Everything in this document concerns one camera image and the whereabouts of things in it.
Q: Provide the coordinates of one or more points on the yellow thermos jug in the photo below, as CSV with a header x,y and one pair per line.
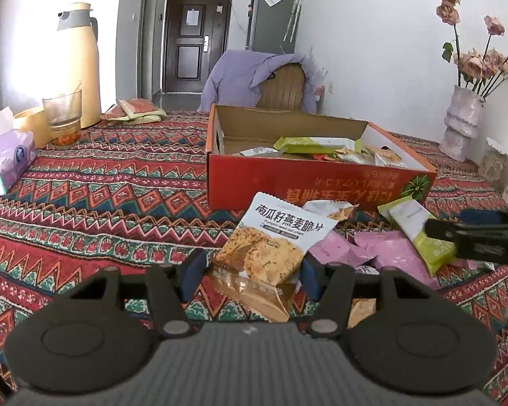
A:
x,y
82,76

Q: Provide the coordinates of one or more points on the orange snack packet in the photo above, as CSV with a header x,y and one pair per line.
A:
x,y
362,311

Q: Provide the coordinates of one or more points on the purple jacket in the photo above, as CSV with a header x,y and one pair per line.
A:
x,y
233,76

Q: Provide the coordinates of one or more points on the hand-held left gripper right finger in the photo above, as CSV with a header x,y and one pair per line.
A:
x,y
311,277

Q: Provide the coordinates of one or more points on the red cardboard box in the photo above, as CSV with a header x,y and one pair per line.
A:
x,y
279,182

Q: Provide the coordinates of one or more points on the brown clear snack packet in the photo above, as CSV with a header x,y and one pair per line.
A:
x,y
258,296

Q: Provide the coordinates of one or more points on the drinking glass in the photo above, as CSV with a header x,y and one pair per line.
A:
x,y
63,114

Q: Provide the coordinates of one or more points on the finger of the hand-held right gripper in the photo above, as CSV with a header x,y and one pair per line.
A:
x,y
480,216
491,243

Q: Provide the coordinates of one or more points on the round yellow container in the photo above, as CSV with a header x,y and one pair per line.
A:
x,y
29,127

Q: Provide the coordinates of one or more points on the stack of red snack bags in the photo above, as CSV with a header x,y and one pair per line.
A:
x,y
135,112

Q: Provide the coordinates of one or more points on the white oat crisp packet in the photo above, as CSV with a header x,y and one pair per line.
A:
x,y
271,237
326,209

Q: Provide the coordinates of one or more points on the olive green snack packet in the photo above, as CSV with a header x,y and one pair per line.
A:
x,y
313,144

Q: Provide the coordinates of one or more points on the pink snack packet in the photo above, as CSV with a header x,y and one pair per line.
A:
x,y
338,249
402,258

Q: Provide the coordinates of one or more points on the brown wooden chair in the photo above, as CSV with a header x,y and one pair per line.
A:
x,y
283,89

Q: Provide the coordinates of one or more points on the dried pink flowers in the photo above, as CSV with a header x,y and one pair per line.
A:
x,y
474,63

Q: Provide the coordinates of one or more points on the grey white snack packet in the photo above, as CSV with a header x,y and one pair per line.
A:
x,y
258,151

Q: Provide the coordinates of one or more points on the beige patterned cloth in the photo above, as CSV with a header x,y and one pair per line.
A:
x,y
506,173

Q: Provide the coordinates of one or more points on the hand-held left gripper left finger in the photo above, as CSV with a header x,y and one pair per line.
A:
x,y
192,273

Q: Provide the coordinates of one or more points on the grey refrigerator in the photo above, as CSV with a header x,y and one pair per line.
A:
x,y
266,25

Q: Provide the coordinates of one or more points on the dark brown door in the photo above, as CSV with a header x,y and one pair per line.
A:
x,y
194,50

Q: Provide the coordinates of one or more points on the pale ribbed vase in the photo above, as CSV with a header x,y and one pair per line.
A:
x,y
463,122

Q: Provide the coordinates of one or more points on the green and white snack packet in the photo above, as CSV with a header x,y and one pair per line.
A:
x,y
410,224

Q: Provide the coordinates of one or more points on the white folded umbrella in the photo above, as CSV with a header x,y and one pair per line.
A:
x,y
294,17

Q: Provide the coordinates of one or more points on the purple tissue pack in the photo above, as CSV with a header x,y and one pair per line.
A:
x,y
8,156

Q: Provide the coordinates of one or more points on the pale cracker snack packet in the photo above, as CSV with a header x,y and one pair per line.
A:
x,y
376,156

